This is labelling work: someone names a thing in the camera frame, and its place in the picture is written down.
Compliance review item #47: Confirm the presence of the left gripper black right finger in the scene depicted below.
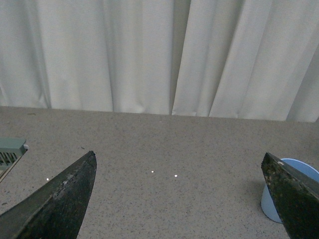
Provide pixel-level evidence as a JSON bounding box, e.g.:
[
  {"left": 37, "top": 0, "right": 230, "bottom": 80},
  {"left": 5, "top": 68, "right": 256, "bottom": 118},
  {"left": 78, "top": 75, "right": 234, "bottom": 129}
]
[{"left": 261, "top": 152, "right": 319, "bottom": 239}]

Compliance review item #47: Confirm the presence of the light blue plastic cup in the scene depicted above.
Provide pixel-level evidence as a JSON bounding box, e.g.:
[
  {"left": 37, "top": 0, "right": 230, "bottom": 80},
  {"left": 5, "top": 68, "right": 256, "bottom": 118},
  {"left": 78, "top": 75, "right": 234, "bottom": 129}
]
[{"left": 261, "top": 158, "right": 319, "bottom": 223}]

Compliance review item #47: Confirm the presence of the green slotted tray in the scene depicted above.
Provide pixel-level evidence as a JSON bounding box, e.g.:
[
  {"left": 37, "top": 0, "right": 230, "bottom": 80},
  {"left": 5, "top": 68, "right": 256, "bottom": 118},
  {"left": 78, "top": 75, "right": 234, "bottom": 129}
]
[{"left": 0, "top": 137, "right": 29, "bottom": 181}]

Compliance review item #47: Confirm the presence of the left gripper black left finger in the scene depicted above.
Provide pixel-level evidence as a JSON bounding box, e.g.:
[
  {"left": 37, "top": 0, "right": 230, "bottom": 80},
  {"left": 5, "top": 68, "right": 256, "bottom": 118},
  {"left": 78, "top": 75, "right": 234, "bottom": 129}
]
[{"left": 0, "top": 151, "right": 97, "bottom": 239}]

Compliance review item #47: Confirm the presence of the white pleated curtain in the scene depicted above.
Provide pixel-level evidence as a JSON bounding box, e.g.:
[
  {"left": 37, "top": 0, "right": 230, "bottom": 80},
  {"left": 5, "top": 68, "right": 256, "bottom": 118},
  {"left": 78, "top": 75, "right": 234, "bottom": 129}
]
[{"left": 0, "top": 0, "right": 319, "bottom": 122}]

